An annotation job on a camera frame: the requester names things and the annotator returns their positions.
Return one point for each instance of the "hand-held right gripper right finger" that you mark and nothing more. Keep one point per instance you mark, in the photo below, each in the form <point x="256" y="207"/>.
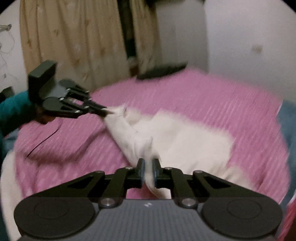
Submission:
<point x="155" y="173"/>

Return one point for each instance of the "cream garment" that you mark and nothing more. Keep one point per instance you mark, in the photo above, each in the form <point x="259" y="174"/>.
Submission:
<point x="175" y="139"/>

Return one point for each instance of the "white wardrobe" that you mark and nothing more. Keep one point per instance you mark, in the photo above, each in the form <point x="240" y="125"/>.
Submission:
<point x="182" y="32"/>

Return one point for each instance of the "narrow beige floral curtain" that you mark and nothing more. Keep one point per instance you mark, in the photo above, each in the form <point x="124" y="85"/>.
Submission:
<point x="145" y="34"/>

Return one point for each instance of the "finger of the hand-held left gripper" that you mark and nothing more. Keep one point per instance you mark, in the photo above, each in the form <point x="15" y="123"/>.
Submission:
<point x="79" y="92"/>
<point x="92" y="109"/>

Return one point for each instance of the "pink polka dot quilt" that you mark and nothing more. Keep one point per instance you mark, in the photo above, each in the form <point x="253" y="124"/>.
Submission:
<point x="208" y="99"/>

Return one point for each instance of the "blue blanket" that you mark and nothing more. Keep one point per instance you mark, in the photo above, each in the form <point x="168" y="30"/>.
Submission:
<point x="286" y="129"/>

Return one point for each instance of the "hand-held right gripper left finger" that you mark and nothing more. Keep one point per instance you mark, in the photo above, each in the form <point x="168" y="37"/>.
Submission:
<point x="143" y="172"/>

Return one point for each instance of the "person's left forearm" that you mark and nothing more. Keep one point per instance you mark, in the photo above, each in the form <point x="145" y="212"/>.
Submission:
<point x="16" y="111"/>

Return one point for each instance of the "white cloth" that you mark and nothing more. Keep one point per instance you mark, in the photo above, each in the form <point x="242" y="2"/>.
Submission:
<point x="9" y="190"/>

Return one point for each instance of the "wide beige floral curtain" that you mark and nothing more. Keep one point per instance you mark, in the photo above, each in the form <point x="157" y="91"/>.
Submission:
<point x="74" y="41"/>

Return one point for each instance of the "dark green garment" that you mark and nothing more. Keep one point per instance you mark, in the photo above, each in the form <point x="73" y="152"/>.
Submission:
<point x="161" y="70"/>

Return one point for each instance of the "person's left hand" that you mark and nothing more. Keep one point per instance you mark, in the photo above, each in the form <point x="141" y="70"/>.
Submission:
<point x="44" y="118"/>

